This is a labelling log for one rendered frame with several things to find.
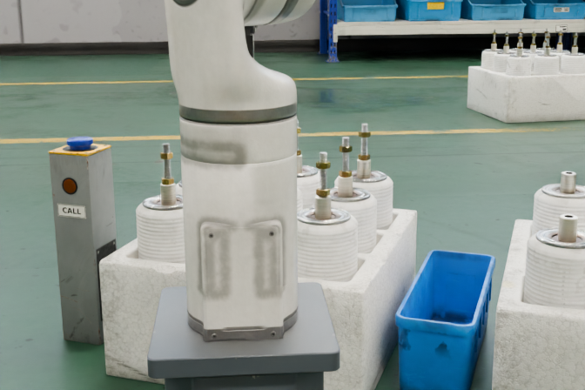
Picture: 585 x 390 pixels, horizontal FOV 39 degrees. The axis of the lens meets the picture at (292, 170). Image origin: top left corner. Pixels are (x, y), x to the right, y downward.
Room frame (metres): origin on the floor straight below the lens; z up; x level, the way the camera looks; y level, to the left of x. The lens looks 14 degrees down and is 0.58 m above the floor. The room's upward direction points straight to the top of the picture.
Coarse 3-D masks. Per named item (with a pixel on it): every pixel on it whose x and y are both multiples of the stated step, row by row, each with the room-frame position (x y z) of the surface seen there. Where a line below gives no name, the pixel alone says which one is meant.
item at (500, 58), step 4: (508, 36) 3.34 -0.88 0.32; (504, 44) 3.34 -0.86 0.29; (508, 44) 3.34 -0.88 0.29; (504, 48) 3.34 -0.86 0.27; (508, 48) 3.34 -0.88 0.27; (496, 52) 3.35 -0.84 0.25; (500, 52) 3.35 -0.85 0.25; (504, 52) 3.34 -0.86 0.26; (508, 52) 3.34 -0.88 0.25; (512, 52) 3.34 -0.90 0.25; (496, 56) 3.32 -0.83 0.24; (500, 56) 3.31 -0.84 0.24; (504, 56) 3.30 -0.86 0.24; (508, 56) 3.30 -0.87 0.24; (496, 60) 3.32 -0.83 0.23; (500, 60) 3.31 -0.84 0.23; (504, 60) 3.30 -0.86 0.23; (496, 64) 3.32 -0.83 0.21; (500, 64) 3.31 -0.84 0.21; (504, 64) 3.30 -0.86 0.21; (496, 68) 3.32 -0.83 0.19; (500, 68) 3.31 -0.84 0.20; (504, 68) 3.30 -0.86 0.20; (500, 72) 3.31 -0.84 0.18
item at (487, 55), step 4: (496, 32) 3.46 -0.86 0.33; (492, 44) 3.45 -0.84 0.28; (496, 44) 3.46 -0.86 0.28; (492, 48) 3.45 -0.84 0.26; (484, 52) 3.44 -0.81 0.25; (488, 52) 3.42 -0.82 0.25; (492, 52) 3.42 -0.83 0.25; (484, 56) 3.44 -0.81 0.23; (488, 56) 3.42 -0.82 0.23; (492, 56) 3.42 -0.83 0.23; (484, 60) 3.44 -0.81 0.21; (488, 60) 3.42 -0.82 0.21; (492, 60) 3.41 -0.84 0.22; (484, 64) 3.44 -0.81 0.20; (488, 64) 3.42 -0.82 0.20; (492, 64) 3.41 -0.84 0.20; (484, 68) 3.44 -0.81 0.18; (488, 68) 3.42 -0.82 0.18; (492, 68) 3.41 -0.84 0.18
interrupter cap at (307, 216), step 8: (312, 208) 1.11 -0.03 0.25; (336, 208) 1.11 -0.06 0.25; (304, 216) 1.07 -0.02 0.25; (312, 216) 1.08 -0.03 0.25; (336, 216) 1.08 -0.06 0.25; (344, 216) 1.07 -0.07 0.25; (312, 224) 1.04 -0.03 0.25; (320, 224) 1.04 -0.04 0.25; (328, 224) 1.04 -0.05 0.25; (336, 224) 1.04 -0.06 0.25
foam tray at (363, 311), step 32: (416, 224) 1.34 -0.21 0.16; (128, 256) 1.13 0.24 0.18; (384, 256) 1.12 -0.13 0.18; (128, 288) 1.09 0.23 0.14; (160, 288) 1.07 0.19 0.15; (352, 288) 0.99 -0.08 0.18; (384, 288) 1.10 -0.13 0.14; (128, 320) 1.09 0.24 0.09; (352, 320) 0.99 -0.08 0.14; (384, 320) 1.11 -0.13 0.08; (128, 352) 1.09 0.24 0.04; (352, 352) 0.98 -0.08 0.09; (384, 352) 1.11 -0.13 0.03; (352, 384) 0.98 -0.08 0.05
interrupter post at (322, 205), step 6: (318, 198) 1.07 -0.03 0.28; (324, 198) 1.07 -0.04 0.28; (330, 198) 1.07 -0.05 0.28; (318, 204) 1.07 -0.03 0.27; (324, 204) 1.07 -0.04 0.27; (330, 204) 1.07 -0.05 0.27; (318, 210) 1.07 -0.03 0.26; (324, 210) 1.07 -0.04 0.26; (330, 210) 1.07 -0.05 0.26; (318, 216) 1.07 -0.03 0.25; (324, 216) 1.07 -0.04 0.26; (330, 216) 1.07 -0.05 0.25
